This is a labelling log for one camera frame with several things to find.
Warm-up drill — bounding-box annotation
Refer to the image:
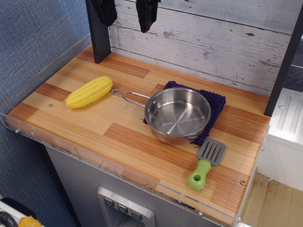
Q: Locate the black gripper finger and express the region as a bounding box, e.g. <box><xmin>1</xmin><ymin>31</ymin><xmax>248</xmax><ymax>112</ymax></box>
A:
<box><xmin>91</xmin><ymin>0</ymin><xmax>117</xmax><ymax>27</ymax></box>
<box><xmin>136</xmin><ymin>0</ymin><xmax>159</xmax><ymax>33</ymax></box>

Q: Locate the green handled grey spatula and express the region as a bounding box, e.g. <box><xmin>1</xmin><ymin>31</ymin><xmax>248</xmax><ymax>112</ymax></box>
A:
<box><xmin>187</xmin><ymin>139</ymin><xmax>226</xmax><ymax>191</ymax></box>

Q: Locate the yellow plastic corn cob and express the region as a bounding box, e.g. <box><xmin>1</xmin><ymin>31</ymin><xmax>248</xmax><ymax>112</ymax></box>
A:
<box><xmin>65</xmin><ymin>76</ymin><xmax>113</xmax><ymax>109</ymax></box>

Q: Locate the stainless steel saucepan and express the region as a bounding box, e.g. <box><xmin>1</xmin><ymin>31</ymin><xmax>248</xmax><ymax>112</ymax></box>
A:
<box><xmin>112</xmin><ymin>87</ymin><xmax>211</xmax><ymax>145</ymax></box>

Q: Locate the purple cloth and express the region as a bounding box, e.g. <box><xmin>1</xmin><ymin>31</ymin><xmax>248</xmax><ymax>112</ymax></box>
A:
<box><xmin>144</xmin><ymin>81</ymin><xmax>226</xmax><ymax>146</ymax></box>

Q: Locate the grey toy fridge cabinet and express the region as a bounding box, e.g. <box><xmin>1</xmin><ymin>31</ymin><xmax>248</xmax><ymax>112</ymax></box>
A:
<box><xmin>44</xmin><ymin>144</ymin><xmax>228</xmax><ymax>227</ymax></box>

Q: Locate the white grooved side counter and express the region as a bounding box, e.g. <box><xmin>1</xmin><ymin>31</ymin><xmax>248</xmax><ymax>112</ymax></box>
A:
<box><xmin>256</xmin><ymin>88</ymin><xmax>303</xmax><ymax>191</ymax></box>

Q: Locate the silver ice dispenser panel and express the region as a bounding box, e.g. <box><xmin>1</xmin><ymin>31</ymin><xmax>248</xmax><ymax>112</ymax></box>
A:
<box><xmin>97</xmin><ymin>186</ymin><xmax>156</xmax><ymax>227</ymax></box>

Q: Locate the yellow object bottom left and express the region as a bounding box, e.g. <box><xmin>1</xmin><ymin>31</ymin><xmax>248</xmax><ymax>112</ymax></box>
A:
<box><xmin>18</xmin><ymin>216</ymin><xmax>42</xmax><ymax>227</ymax></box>

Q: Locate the dark left shelf post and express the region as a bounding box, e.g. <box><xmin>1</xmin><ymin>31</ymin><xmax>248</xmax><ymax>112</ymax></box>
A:
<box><xmin>86</xmin><ymin>0</ymin><xmax>111</xmax><ymax>63</ymax></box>

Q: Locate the dark shelf post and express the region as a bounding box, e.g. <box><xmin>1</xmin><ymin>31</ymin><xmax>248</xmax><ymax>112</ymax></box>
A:
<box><xmin>264</xmin><ymin>6</ymin><xmax>303</xmax><ymax>117</ymax></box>
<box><xmin>86</xmin><ymin>0</ymin><xmax>111</xmax><ymax>63</ymax></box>

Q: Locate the dark right shelf post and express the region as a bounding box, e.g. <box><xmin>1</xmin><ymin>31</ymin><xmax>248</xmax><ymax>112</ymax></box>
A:
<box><xmin>264</xmin><ymin>6</ymin><xmax>303</xmax><ymax>117</ymax></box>

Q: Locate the black braided cable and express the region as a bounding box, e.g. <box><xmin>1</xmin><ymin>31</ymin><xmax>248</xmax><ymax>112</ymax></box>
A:
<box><xmin>0</xmin><ymin>211</ymin><xmax>18</xmax><ymax>227</ymax></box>

